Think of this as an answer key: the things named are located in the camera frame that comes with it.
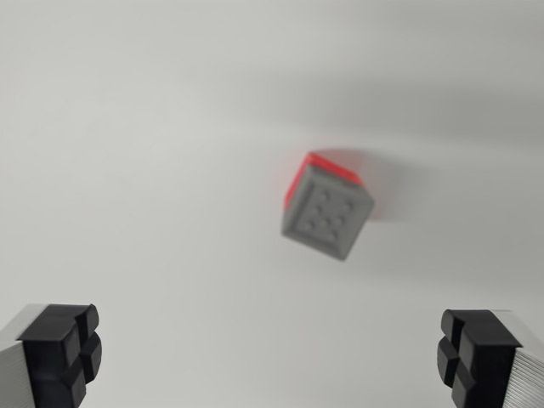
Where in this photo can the black-tipped silver gripper left finger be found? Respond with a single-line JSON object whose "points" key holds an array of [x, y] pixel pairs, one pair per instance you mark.
{"points": [[47, 357]]}

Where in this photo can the black-tipped silver gripper right finger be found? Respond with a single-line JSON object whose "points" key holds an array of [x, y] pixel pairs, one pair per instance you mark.
{"points": [[489, 361]]}

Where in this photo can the grey embossed cube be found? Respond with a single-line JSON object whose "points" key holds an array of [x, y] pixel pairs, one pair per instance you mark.
{"points": [[325, 212]]}

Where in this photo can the red embossed cube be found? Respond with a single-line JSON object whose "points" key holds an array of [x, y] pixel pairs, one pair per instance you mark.
{"points": [[297, 178]]}

